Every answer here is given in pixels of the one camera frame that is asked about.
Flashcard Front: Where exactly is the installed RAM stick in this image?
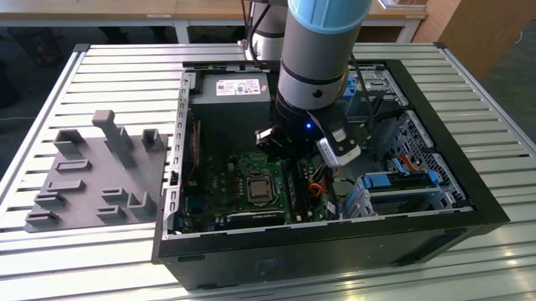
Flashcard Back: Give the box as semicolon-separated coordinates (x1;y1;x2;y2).
296;160;314;219

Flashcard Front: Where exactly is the grey power supply unit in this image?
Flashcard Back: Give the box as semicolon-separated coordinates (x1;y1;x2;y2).
189;72;276;154

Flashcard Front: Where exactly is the silver CPU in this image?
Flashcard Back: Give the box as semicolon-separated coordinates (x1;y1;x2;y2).
247;180;272;201

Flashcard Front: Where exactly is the tall blue disk carrier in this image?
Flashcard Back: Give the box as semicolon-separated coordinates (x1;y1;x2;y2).
339;75;358;101

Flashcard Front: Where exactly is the green motherboard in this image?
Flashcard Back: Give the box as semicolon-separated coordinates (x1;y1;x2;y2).
183;152;335;231

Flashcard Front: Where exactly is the wide blue disk carrier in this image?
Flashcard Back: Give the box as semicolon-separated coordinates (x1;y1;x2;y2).
359;171;438;191

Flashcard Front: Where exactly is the black graphics card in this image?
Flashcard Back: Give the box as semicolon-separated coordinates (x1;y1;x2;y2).
225;209;286;229

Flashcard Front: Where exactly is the metal drive cage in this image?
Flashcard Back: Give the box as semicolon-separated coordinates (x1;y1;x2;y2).
344;65;408;132

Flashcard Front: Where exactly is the black open PC case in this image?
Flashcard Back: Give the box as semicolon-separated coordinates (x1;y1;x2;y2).
149;58;510;291

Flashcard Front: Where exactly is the grey parts rack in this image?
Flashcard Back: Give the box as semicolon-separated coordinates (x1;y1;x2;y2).
24;109;171;233

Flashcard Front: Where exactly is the white framed board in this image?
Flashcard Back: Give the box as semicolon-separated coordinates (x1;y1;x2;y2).
378;0;423;10

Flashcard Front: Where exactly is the wooden cabinet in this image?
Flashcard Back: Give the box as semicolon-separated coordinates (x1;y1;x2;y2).
411;0;536;81

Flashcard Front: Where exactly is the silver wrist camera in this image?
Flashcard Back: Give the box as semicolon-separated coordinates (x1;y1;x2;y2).
307;109;362;167

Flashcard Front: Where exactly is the orange wire bundle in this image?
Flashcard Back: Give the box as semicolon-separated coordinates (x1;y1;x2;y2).
308;183;331;201

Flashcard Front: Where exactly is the thin red wire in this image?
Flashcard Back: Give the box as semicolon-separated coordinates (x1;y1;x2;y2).
185;120;200;186

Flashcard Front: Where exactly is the orange SATA cable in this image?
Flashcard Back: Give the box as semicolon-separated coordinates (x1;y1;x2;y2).
392;156;422;173

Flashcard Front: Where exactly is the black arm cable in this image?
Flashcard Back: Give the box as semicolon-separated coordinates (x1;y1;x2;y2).
240;0;271;71

